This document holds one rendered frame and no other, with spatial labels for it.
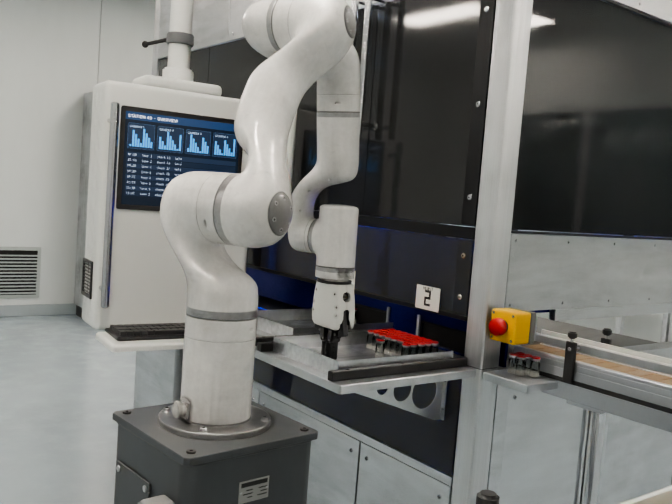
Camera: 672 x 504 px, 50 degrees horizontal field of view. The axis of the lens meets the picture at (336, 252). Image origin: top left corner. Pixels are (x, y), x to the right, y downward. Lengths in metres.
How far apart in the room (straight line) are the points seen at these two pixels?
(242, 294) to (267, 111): 0.31
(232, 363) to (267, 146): 0.36
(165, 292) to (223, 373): 1.18
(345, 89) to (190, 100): 0.96
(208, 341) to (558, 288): 1.02
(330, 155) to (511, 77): 0.48
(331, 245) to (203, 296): 0.41
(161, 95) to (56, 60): 4.70
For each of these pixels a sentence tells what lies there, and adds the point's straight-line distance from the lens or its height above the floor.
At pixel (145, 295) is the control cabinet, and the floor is 0.91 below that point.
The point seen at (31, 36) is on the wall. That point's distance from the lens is 6.97.
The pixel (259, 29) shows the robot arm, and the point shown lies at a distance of 1.40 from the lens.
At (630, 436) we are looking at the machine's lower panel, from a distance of 2.36.
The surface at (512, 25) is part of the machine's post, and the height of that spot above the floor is 1.67.
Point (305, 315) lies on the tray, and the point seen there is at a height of 0.89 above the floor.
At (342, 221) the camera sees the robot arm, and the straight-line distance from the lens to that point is 1.52.
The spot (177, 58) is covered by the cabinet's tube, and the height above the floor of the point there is 1.65.
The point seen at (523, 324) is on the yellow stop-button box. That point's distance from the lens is 1.69.
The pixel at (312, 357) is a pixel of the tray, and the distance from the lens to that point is 1.62.
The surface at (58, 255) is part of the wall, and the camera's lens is 7.00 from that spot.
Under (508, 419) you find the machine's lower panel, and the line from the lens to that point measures 1.88.
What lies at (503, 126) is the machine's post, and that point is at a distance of 1.72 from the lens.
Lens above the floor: 1.26
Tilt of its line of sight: 4 degrees down
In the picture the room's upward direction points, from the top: 4 degrees clockwise
